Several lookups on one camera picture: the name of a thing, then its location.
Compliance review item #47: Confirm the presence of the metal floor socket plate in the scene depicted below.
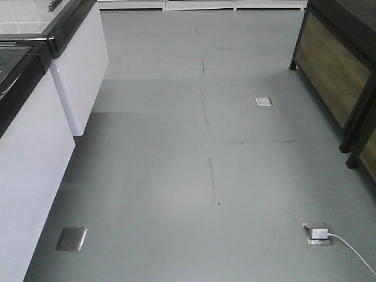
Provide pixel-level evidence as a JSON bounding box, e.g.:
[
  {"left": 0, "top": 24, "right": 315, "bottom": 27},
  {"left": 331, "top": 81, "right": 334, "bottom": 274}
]
[{"left": 255, "top": 96, "right": 273, "bottom": 106}]

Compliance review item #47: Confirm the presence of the near black-rimmed chest freezer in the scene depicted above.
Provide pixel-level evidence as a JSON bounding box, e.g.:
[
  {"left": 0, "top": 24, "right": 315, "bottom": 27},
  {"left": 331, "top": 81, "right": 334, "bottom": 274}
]
[{"left": 1, "top": 42, "right": 75, "bottom": 281}]

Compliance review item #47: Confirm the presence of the black-rimmed chest freezer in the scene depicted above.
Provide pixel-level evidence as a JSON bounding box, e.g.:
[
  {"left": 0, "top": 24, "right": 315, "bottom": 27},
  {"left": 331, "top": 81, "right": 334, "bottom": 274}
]
[
  {"left": 1, "top": 1, "right": 109, "bottom": 136},
  {"left": 1, "top": 42, "right": 75, "bottom": 281}
]

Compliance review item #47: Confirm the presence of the metal floor plate left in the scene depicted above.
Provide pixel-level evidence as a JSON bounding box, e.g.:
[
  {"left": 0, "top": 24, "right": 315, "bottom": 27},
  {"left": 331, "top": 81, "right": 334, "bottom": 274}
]
[{"left": 56, "top": 227, "right": 88, "bottom": 251}]

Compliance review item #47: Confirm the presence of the open floor socket with adapter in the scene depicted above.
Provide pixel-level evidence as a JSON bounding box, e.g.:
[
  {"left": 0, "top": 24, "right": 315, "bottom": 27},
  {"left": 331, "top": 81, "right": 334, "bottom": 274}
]
[{"left": 302, "top": 222, "right": 333, "bottom": 246}]

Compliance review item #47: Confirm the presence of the far black-rimmed chest freezer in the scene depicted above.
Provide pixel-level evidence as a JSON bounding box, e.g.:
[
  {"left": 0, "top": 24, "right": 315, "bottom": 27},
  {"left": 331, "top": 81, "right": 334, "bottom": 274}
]
[{"left": 1, "top": 1, "right": 109, "bottom": 136}]

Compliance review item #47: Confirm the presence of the dark wooden display stand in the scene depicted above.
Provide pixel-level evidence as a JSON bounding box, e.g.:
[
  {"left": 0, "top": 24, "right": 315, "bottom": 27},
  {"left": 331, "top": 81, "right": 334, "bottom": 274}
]
[{"left": 288, "top": 0, "right": 376, "bottom": 153}]

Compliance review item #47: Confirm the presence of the white power cable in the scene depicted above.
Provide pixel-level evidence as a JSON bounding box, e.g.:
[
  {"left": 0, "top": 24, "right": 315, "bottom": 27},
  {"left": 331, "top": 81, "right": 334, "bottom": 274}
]
[{"left": 327, "top": 233, "right": 376, "bottom": 280}]

